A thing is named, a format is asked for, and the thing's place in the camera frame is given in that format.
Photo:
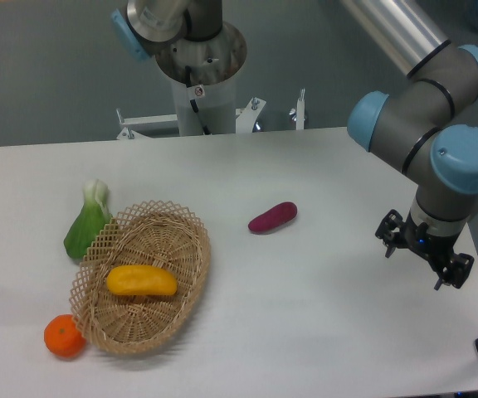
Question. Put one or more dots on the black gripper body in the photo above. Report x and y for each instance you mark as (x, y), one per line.
(436, 250)

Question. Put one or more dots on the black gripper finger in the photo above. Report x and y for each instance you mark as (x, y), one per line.
(452, 269)
(390, 232)

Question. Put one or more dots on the yellow mango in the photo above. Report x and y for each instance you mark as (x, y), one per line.
(126, 280)

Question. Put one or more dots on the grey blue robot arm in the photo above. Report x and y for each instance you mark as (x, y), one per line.
(413, 133)

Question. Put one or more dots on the woven wicker basket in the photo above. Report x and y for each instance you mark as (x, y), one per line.
(161, 234)

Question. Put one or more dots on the purple sweet potato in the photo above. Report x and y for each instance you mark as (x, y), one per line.
(274, 218)

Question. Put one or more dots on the green bok choy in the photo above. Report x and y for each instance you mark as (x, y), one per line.
(93, 216)

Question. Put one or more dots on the orange tangerine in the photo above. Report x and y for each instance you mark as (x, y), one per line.
(62, 338)

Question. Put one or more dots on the white metal bracket post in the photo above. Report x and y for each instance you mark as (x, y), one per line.
(298, 115)

